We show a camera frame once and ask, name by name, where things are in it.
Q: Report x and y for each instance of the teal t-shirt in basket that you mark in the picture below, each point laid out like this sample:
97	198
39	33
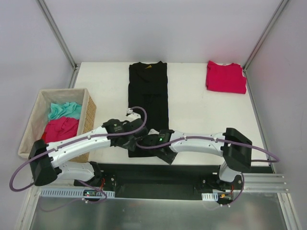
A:
68	109

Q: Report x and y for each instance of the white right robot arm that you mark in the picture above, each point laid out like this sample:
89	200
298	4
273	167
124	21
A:
231	145

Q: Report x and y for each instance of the aluminium frame post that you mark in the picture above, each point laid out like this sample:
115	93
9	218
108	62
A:
56	32
266	32

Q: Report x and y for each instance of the right aluminium frame post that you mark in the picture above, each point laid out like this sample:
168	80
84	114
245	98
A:
266	32

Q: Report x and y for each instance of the aluminium front rail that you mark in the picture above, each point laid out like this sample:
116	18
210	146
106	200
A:
268	184

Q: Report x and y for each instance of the red t-shirt in basket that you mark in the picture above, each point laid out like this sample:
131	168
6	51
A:
60	129

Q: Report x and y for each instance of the folded red t-shirt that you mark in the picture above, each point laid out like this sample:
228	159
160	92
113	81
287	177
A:
225	78

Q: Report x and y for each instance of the white cable duct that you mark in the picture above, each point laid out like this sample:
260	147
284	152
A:
75	193
216	196

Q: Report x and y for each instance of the right white cable duct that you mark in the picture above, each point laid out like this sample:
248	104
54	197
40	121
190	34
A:
216	196

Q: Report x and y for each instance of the left white cable duct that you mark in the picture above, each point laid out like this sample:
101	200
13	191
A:
75	193

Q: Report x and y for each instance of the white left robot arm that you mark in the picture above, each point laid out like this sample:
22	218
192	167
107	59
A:
49	162

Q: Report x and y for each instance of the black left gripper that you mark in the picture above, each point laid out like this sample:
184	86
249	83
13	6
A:
130	144

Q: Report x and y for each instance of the left aluminium frame post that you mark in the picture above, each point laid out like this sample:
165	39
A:
56	32

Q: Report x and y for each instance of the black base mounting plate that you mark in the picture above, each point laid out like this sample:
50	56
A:
170	192

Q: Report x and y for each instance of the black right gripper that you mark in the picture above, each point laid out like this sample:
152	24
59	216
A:
164	155

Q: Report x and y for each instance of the black flower print t-shirt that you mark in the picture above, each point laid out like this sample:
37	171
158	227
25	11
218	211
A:
148	88

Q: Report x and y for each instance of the wicker laundry basket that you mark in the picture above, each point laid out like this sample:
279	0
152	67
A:
38	118

